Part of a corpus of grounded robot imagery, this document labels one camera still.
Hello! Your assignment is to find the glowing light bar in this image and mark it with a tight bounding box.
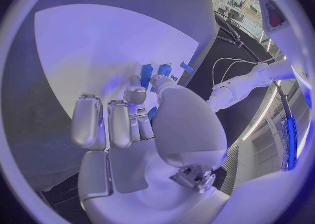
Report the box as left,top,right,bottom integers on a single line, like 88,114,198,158
281,117,299,172

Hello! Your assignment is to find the white cable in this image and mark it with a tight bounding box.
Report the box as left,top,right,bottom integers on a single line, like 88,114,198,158
211,57,272,86
222,60,262,84

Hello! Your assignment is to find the blue long cylinder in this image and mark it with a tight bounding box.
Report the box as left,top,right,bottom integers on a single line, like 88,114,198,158
140,64,154,91

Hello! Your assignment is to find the white task board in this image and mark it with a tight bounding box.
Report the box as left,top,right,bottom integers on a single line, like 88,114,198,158
34,4,201,120

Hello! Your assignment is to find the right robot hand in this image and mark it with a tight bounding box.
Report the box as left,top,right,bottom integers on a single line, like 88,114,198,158
70,74,228,224

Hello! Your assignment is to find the blue peg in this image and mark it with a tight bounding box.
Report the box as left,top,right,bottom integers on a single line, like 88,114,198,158
180,61,194,74
147,106,159,120

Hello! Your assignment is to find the blue short cylinder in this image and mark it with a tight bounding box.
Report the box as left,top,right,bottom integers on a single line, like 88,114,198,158
156,63,173,77

